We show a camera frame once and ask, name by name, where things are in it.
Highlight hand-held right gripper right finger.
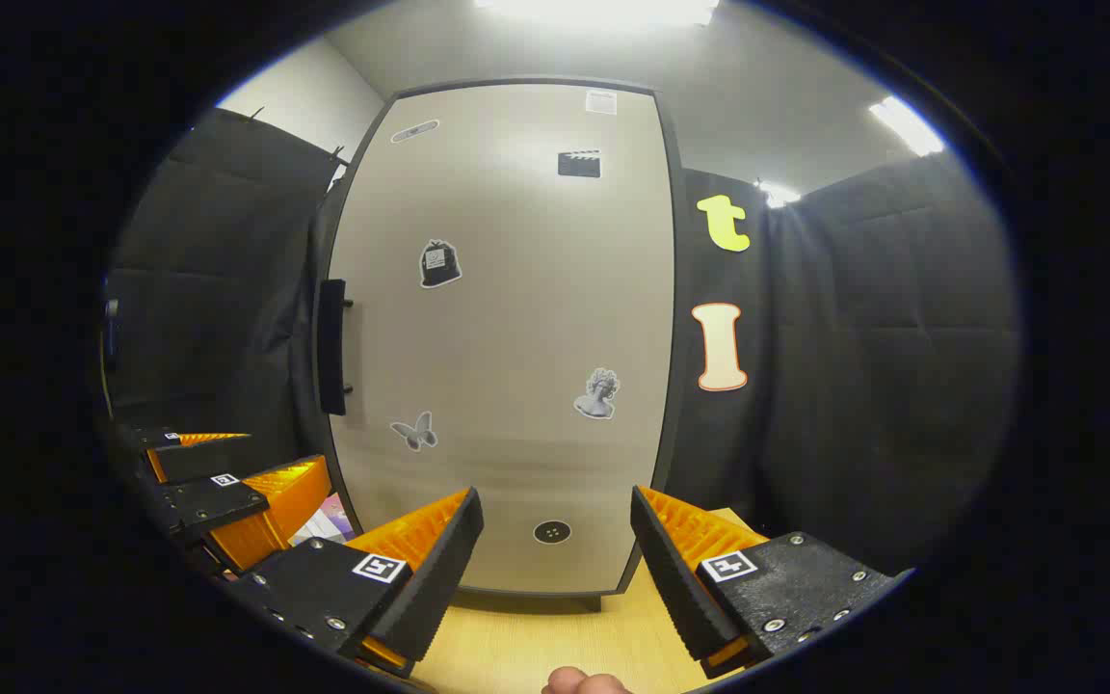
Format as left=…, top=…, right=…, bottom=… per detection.
left=630, top=485, right=912, bottom=681

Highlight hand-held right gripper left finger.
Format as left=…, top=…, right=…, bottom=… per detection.
left=227, top=487, right=485, bottom=678

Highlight black cabinet door handle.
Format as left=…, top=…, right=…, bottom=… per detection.
left=317, top=279, right=356, bottom=417

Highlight grey cabinet door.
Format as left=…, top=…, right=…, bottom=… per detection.
left=324, top=82, right=677, bottom=595

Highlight blue book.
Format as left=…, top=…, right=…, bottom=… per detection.
left=290, top=516, right=356, bottom=546

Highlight black backdrop cloth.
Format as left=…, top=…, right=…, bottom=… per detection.
left=102, top=106, right=1023, bottom=579

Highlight long ceiling light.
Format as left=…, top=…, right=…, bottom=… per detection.
left=868, top=94, right=946, bottom=157

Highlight large ceiling light panel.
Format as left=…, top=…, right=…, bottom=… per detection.
left=473, top=0, right=720, bottom=28

